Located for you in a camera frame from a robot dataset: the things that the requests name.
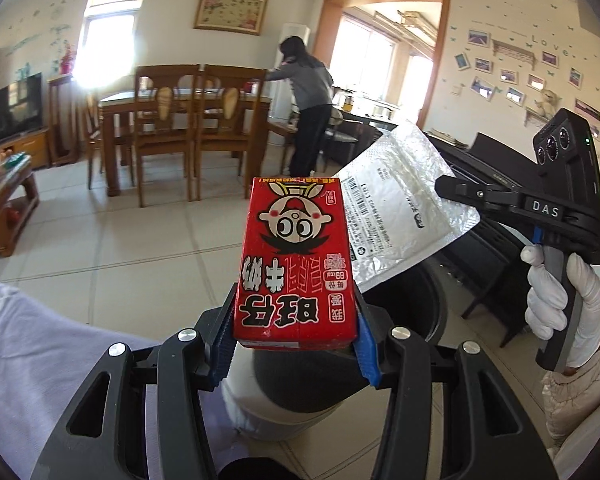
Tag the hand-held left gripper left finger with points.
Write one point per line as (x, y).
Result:
(222, 360)

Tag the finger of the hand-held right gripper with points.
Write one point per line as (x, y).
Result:
(462, 199)

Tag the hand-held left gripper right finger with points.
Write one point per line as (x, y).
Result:
(367, 360)

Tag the dark trash bin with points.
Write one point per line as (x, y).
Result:
(405, 320)

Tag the silver foil packet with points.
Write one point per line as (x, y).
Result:
(400, 200)

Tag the red milk carton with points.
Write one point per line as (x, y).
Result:
(295, 270)

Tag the person's right forearm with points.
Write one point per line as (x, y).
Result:
(580, 400)

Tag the person's right hand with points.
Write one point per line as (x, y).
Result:
(592, 310)

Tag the black piano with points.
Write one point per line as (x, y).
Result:
(500, 170)

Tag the wooden coffee table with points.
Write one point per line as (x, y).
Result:
(5, 200)

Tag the wooden dining table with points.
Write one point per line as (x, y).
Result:
(115, 110)

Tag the wooden television stand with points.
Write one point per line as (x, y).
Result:
(30, 147)

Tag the tall wooden plant stand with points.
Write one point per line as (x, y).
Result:
(62, 120)

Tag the large framed floral picture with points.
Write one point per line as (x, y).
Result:
(231, 11)

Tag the flat screen television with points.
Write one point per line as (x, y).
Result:
(12, 110)

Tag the window with brown blind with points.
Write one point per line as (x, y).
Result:
(112, 45)

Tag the red vase with flowers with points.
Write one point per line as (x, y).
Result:
(66, 62)

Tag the group of wall photo frames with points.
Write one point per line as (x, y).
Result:
(510, 77)

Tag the wooden doorway frame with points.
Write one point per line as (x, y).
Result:
(445, 60)

